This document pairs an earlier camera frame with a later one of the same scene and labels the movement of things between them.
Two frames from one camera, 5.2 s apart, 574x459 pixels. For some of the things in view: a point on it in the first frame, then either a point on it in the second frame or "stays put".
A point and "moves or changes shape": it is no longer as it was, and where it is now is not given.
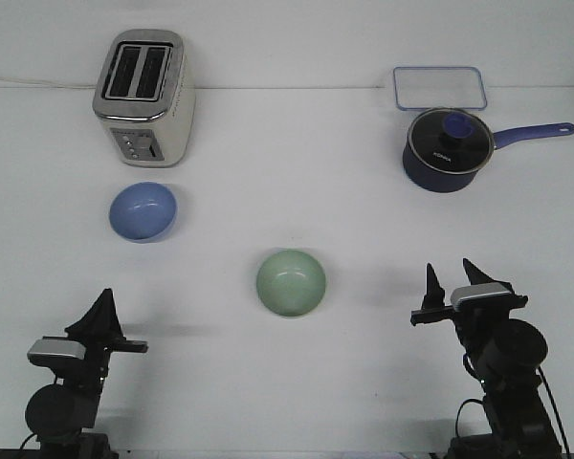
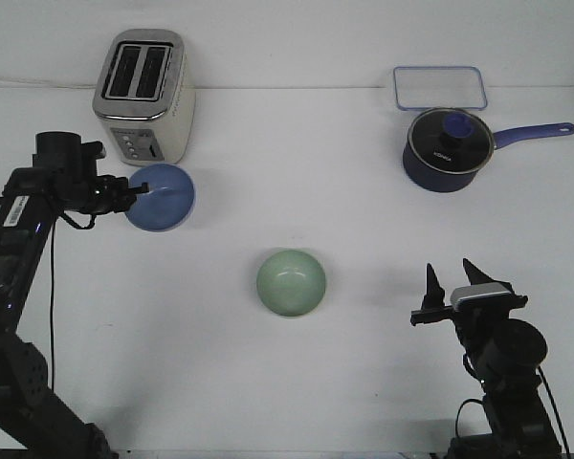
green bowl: (291, 282) stays put
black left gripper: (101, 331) to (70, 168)
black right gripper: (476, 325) stays put
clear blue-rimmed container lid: (439, 87) stays put
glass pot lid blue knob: (450, 141) stays put
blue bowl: (142, 211) moves or changes shape
